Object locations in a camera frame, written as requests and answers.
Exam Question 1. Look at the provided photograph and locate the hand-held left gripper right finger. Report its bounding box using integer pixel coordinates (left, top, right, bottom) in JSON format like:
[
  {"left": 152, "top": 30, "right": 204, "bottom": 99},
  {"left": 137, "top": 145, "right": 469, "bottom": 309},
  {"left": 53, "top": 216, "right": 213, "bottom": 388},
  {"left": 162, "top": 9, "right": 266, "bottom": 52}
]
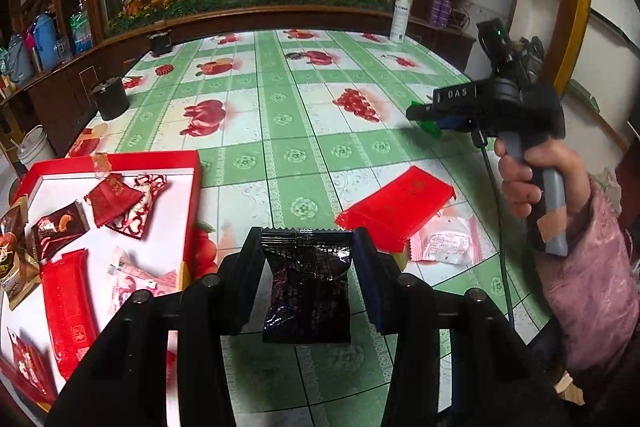
[{"left": 350, "top": 227, "right": 566, "bottom": 427}]

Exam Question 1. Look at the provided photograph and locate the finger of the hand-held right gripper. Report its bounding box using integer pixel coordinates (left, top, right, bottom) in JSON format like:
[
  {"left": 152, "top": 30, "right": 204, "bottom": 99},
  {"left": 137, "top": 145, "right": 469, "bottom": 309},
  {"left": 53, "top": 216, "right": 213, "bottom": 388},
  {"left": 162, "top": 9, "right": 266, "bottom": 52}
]
[
  {"left": 406, "top": 103, "right": 437, "bottom": 122},
  {"left": 420, "top": 117, "right": 473, "bottom": 138}
]

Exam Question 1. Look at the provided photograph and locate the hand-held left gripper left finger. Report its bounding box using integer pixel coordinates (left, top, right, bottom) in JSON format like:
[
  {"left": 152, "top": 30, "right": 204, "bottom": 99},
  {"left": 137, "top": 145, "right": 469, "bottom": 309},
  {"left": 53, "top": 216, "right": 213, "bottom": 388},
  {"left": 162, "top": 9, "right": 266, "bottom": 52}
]
[{"left": 45, "top": 226, "right": 267, "bottom": 427}]

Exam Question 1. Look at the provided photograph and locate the black snack packet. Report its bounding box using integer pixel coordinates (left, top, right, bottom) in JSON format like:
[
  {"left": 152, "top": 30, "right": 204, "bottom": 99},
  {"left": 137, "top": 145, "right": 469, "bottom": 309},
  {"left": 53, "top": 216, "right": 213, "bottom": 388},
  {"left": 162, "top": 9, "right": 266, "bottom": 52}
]
[{"left": 260, "top": 229, "right": 353, "bottom": 344}]

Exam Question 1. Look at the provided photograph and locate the red gift box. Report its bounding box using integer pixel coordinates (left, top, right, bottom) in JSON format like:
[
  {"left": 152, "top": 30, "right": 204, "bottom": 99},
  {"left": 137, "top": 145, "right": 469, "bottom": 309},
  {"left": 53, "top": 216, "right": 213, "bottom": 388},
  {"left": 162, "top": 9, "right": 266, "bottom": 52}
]
[{"left": 0, "top": 150, "right": 203, "bottom": 413}]

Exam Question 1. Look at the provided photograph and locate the pink patterned snack packet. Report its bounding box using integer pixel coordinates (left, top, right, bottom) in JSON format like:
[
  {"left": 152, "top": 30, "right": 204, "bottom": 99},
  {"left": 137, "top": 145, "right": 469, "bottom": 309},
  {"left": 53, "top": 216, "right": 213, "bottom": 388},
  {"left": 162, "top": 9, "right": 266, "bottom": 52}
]
[{"left": 107, "top": 247, "right": 181, "bottom": 299}]

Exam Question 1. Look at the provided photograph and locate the red white patterned snack packet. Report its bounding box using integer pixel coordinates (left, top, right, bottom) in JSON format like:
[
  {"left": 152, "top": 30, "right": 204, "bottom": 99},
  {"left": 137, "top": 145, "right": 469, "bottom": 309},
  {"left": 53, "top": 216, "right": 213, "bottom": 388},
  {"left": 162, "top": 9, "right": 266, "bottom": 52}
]
[{"left": 107, "top": 173, "right": 168, "bottom": 240}]

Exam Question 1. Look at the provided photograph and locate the red gold-lettered snack packet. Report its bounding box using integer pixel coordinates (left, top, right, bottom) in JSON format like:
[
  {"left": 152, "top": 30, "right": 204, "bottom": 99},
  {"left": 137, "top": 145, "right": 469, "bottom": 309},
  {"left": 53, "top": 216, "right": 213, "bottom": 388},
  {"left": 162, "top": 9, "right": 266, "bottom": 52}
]
[{"left": 84, "top": 174, "right": 146, "bottom": 228}]

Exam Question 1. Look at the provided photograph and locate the dark red nut snack packet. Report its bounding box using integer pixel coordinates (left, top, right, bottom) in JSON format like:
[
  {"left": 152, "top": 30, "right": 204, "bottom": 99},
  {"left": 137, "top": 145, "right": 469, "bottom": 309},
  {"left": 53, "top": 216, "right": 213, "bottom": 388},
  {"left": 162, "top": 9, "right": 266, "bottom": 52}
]
[{"left": 31, "top": 202, "right": 91, "bottom": 264}]

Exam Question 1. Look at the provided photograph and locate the brown snack packet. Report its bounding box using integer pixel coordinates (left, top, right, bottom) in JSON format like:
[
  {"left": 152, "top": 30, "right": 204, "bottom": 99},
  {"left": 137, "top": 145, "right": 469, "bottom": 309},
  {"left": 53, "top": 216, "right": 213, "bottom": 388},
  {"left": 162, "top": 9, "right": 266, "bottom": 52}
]
[{"left": 0, "top": 196, "right": 41, "bottom": 310}]

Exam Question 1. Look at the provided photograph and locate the person's right forearm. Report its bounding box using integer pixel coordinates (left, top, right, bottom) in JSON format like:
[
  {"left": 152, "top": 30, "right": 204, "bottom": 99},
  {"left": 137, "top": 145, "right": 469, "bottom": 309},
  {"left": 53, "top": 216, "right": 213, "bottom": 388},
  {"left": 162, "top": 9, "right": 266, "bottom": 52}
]
[{"left": 542, "top": 169, "right": 640, "bottom": 408}]

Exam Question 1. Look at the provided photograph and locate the person's right hand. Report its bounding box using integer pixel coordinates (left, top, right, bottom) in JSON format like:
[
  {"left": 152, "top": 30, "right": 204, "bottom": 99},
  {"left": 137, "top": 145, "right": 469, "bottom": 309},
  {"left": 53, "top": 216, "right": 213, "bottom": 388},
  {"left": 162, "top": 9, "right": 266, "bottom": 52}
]
[{"left": 494, "top": 137, "right": 593, "bottom": 220}]

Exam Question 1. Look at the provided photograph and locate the thick red snack packet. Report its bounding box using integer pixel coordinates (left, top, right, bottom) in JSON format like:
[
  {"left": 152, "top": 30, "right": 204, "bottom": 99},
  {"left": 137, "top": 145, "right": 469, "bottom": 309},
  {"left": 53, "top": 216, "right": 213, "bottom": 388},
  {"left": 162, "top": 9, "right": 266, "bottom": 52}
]
[{"left": 334, "top": 166, "right": 457, "bottom": 254}]

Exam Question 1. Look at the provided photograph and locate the pale pink snack packet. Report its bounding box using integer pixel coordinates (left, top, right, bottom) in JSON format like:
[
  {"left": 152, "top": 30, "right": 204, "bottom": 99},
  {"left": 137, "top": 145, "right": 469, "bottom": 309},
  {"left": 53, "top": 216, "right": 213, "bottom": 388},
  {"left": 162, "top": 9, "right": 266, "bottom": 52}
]
[{"left": 409, "top": 213, "right": 482, "bottom": 266}]

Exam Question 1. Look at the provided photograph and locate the white spray bottle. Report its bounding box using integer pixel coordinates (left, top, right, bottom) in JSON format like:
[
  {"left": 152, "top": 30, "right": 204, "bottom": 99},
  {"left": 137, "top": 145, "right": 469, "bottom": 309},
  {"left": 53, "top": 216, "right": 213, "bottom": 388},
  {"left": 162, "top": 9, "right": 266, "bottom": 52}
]
[{"left": 389, "top": 0, "right": 411, "bottom": 44}]

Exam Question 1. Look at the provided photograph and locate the green fruit-print tablecloth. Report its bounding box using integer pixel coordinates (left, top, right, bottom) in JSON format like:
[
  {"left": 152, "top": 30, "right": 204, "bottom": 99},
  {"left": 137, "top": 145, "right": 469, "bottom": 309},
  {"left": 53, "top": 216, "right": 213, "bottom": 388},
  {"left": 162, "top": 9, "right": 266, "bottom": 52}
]
[{"left": 0, "top": 27, "right": 556, "bottom": 427}]

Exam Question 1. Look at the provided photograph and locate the black cup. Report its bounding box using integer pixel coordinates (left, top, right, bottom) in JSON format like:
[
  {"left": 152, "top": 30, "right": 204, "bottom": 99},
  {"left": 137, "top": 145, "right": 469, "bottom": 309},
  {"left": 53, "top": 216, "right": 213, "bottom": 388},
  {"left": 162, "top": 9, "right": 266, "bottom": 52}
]
[
  {"left": 90, "top": 77, "right": 131, "bottom": 122},
  {"left": 148, "top": 32, "right": 173, "bottom": 58}
]

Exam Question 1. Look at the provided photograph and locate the white plastic bucket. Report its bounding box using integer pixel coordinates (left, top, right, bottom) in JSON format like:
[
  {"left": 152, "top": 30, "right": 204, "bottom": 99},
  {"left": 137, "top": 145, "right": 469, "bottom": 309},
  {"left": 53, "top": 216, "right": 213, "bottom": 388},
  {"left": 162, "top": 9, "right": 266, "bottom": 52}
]
[{"left": 15, "top": 125, "right": 57, "bottom": 178}]

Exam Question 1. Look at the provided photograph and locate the green-label water bottle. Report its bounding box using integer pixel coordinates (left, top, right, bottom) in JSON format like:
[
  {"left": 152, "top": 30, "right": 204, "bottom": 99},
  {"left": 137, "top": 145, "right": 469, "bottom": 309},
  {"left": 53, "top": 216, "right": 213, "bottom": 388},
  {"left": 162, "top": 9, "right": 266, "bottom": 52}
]
[{"left": 70, "top": 9, "right": 93, "bottom": 55}]

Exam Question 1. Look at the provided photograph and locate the blue thermos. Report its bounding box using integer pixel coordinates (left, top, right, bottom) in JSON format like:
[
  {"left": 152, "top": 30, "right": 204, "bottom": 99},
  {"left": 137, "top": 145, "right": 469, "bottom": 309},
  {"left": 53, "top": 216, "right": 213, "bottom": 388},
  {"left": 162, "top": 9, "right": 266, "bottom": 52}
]
[{"left": 32, "top": 13, "right": 58, "bottom": 70}]

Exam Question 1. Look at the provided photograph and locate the grey kettle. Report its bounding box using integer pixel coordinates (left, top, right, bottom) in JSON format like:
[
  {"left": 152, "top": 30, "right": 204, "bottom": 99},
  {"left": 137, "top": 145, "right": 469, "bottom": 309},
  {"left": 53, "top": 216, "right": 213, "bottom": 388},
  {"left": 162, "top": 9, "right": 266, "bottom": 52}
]
[{"left": 5, "top": 34, "right": 36, "bottom": 85}]

